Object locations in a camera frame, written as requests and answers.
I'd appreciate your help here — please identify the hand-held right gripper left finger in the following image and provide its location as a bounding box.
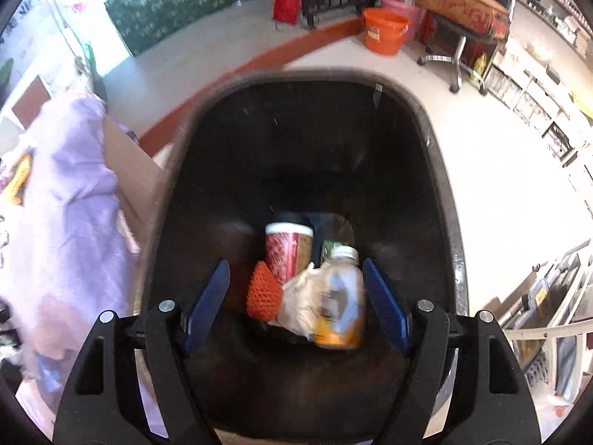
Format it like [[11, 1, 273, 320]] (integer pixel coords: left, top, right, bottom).
[[52, 258, 231, 445]]

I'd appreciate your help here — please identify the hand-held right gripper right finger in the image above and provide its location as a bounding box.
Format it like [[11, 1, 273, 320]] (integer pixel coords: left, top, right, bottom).
[[362, 257, 543, 445]]

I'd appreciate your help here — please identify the plastic juice bottle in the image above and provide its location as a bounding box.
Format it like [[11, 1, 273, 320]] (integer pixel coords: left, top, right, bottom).
[[312, 245, 367, 349]]

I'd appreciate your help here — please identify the orange foam fruit net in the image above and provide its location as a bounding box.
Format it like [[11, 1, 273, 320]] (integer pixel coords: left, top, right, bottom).
[[245, 260, 284, 320]]

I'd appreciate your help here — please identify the white paper wrapper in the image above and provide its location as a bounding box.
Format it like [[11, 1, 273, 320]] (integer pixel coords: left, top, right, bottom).
[[275, 262, 334, 334]]

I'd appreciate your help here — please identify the red patterned drink cup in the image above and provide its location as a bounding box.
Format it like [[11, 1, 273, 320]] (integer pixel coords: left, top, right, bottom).
[[264, 212, 316, 288]]

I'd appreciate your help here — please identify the black trash bin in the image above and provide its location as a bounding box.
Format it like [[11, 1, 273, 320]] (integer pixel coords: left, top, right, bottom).
[[139, 72, 473, 436]]

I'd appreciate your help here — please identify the white plastic chair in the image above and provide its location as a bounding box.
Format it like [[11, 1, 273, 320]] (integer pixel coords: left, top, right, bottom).
[[505, 241, 593, 404]]

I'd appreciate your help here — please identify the purple floral cloth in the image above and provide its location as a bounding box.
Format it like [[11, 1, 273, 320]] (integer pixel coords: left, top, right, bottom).
[[0, 93, 153, 427]]

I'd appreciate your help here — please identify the white basket shelf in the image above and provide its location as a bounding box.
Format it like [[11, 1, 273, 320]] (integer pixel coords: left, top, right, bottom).
[[468, 32, 593, 168]]

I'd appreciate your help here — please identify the swivel stool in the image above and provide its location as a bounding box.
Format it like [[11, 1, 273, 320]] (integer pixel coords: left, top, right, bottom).
[[417, 14, 492, 96]]

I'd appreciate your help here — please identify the orange cushion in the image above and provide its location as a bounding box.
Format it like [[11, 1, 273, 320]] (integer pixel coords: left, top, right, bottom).
[[11, 75, 52, 128]]

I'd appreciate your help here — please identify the orange bucket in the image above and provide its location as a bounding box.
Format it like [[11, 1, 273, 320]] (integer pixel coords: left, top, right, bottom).
[[362, 8, 411, 55]]

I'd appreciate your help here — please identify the pink basin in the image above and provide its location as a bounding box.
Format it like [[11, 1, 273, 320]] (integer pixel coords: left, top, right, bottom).
[[380, 0, 424, 40]]

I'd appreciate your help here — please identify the brown patterned cushion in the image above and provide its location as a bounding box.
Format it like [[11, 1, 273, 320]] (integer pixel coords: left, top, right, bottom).
[[414, 0, 510, 40]]

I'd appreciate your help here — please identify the red bag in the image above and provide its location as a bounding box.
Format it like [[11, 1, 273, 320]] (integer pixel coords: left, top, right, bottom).
[[273, 0, 303, 25]]

